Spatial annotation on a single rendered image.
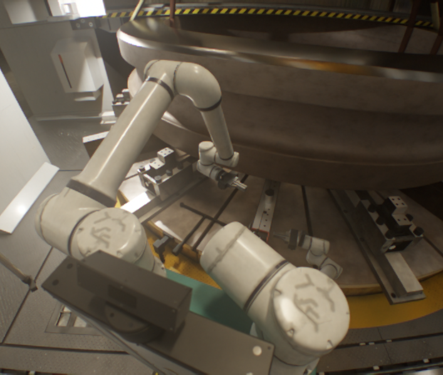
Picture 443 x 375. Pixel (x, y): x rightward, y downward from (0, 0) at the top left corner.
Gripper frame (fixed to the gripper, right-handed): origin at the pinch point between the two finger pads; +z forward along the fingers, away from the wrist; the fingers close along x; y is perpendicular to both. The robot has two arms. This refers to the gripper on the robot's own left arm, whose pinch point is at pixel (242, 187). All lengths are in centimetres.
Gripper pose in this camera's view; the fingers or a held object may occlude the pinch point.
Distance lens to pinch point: 132.3
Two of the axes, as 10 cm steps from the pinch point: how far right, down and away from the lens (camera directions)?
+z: 7.6, 4.4, -4.8
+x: 6.5, -5.2, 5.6
